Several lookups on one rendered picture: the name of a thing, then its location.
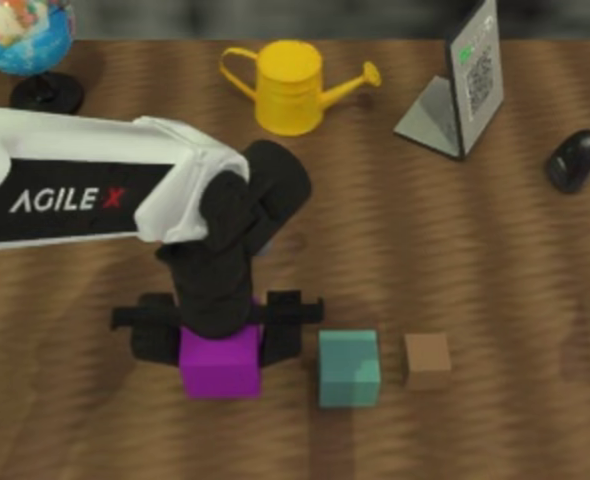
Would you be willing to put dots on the purple cube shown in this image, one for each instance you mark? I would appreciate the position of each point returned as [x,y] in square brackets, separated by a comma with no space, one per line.
[220,365]

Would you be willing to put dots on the teal cube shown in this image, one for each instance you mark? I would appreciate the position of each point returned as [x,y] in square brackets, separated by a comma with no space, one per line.
[347,367]

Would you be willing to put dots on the brown cube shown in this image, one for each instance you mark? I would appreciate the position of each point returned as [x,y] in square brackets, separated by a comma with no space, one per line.
[427,357]

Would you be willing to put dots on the yellow watering can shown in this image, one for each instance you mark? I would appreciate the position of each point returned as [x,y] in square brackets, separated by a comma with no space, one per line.
[287,90]

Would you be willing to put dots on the globe on black stand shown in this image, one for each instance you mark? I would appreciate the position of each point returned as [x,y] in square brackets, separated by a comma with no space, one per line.
[20,35]

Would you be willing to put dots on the QR code sign stand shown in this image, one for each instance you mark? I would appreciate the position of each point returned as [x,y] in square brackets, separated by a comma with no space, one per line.
[467,80]

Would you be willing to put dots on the black barcode scanner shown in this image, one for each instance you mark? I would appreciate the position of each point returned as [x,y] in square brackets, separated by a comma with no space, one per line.
[575,160]

